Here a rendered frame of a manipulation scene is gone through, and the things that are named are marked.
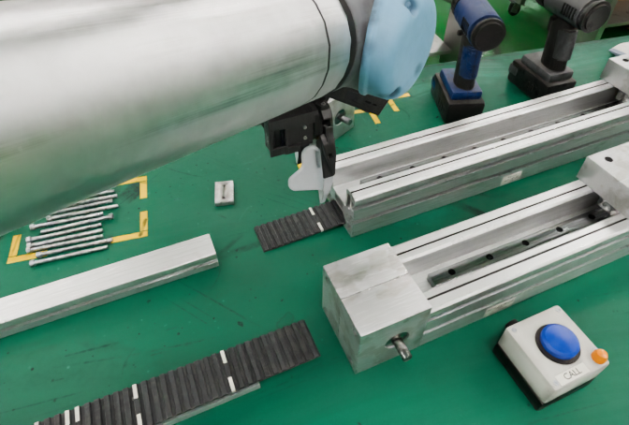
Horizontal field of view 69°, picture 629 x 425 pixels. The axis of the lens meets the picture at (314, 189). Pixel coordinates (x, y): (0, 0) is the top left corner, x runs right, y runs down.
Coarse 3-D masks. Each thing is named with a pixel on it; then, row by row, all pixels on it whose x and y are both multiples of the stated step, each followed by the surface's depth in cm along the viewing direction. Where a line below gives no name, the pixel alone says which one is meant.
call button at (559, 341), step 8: (544, 328) 52; (552, 328) 52; (560, 328) 52; (544, 336) 51; (552, 336) 51; (560, 336) 51; (568, 336) 51; (576, 336) 51; (544, 344) 51; (552, 344) 50; (560, 344) 50; (568, 344) 50; (576, 344) 50; (552, 352) 50; (560, 352) 50; (568, 352) 50; (576, 352) 50
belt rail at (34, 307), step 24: (192, 240) 66; (120, 264) 63; (144, 264) 63; (168, 264) 63; (192, 264) 64; (216, 264) 66; (48, 288) 60; (72, 288) 60; (96, 288) 60; (120, 288) 61; (144, 288) 63; (0, 312) 58; (24, 312) 58; (48, 312) 59; (72, 312) 61; (0, 336) 58
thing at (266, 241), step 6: (258, 228) 71; (264, 228) 71; (258, 234) 70; (264, 234) 70; (270, 234) 70; (258, 240) 70; (264, 240) 69; (270, 240) 69; (264, 246) 68; (270, 246) 69; (264, 252) 68
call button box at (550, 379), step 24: (552, 312) 54; (504, 336) 54; (528, 336) 52; (504, 360) 55; (528, 360) 51; (552, 360) 50; (576, 360) 50; (528, 384) 52; (552, 384) 48; (576, 384) 50
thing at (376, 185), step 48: (576, 96) 82; (384, 144) 73; (432, 144) 75; (480, 144) 77; (528, 144) 73; (576, 144) 79; (336, 192) 71; (384, 192) 66; (432, 192) 71; (480, 192) 76
